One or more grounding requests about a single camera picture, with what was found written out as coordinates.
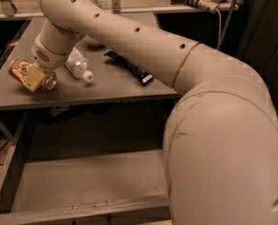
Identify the blue chip bag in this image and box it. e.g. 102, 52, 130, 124
105, 51, 154, 84

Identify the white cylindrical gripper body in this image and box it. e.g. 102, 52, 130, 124
32, 19, 83, 69

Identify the white power cable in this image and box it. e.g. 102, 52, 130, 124
214, 7, 224, 51

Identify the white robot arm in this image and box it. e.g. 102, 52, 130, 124
33, 0, 278, 225

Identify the crushed orange soda can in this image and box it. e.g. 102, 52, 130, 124
8, 59, 57, 90

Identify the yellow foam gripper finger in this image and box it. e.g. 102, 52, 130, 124
22, 63, 46, 92

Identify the white power strip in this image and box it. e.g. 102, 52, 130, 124
170, 0, 240, 14

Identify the grey counter cabinet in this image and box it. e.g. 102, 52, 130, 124
0, 17, 178, 111

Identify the metal shelf rail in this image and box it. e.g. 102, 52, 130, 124
0, 0, 240, 21

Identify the white ceramic bowl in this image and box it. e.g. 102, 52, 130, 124
86, 37, 102, 47

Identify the open grey drawer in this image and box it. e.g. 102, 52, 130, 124
0, 101, 170, 225

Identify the clear plastic water bottle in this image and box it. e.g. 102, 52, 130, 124
65, 48, 95, 83

